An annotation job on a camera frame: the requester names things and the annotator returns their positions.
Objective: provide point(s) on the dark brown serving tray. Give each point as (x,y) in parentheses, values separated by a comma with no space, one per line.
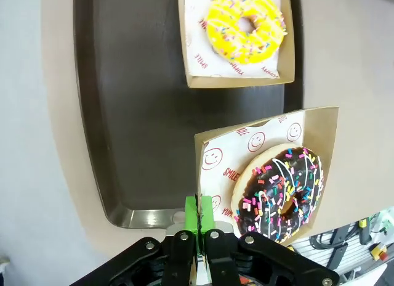
(138,113)

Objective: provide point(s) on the brown cardboard donut box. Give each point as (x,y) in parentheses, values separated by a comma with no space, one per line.
(240,83)
(320,135)

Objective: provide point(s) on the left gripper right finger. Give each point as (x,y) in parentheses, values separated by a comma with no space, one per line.
(207,212)

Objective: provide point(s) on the chocolate sprinkled donut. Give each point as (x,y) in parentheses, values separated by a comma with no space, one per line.
(261,181)

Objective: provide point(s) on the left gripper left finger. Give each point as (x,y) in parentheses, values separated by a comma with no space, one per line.
(191,212)

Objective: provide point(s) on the yellow sprinkled donut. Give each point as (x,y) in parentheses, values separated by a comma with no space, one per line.
(227,42)

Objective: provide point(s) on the white printed paper liner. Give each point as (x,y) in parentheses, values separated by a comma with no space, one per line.
(232,148)
(197,62)

